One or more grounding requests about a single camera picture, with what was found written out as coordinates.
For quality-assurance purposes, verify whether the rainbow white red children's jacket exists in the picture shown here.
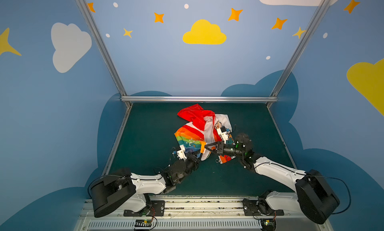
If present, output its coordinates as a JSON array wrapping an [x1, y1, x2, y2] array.
[[175, 104, 234, 161]]

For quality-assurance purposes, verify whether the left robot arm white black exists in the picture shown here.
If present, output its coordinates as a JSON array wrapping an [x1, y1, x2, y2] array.
[[88, 151, 201, 218]]

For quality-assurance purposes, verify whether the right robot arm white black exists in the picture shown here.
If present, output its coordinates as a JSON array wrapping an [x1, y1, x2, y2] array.
[[205, 133, 340, 225]]

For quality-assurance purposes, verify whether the green table mat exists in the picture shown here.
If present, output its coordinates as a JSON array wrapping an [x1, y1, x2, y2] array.
[[111, 103, 293, 196]]

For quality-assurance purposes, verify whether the left small circuit board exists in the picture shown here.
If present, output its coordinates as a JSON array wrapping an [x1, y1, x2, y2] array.
[[133, 219, 153, 231]]

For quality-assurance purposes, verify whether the small circuit board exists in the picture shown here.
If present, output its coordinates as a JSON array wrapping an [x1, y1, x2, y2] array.
[[133, 219, 153, 231], [260, 219, 277, 231]]

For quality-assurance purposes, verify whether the right small circuit board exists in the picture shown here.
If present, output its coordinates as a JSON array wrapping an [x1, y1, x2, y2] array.
[[260, 219, 277, 231]]

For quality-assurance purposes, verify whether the back horizontal aluminium bar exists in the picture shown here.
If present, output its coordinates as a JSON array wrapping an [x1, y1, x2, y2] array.
[[121, 96, 278, 103]]

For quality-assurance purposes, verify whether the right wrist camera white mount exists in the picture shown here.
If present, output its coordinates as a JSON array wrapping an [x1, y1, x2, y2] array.
[[216, 126, 230, 143]]

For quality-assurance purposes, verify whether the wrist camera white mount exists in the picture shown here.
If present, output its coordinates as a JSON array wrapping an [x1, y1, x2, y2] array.
[[216, 126, 230, 143], [173, 145, 187, 160]]

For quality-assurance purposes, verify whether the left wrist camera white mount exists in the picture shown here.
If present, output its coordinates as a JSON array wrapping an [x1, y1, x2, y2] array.
[[173, 145, 187, 160]]

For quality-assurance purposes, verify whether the aluminium mounting rail base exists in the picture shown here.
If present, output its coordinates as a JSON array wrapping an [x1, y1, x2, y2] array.
[[74, 196, 333, 231]]

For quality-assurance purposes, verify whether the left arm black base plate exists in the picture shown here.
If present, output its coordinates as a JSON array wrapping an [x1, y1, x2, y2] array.
[[123, 201, 165, 218]]

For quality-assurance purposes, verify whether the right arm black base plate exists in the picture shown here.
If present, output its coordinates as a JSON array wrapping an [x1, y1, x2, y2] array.
[[242, 199, 285, 216]]

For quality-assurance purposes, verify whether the right aluminium frame post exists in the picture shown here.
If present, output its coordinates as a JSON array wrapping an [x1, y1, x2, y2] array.
[[266, 0, 332, 109]]

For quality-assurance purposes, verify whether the aluminium frame post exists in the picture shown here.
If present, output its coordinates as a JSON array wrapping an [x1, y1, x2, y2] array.
[[75, 0, 127, 98], [266, 0, 332, 109]]

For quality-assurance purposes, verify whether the left aluminium frame post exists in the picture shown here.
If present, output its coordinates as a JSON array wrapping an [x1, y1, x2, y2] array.
[[75, 0, 127, 98]]

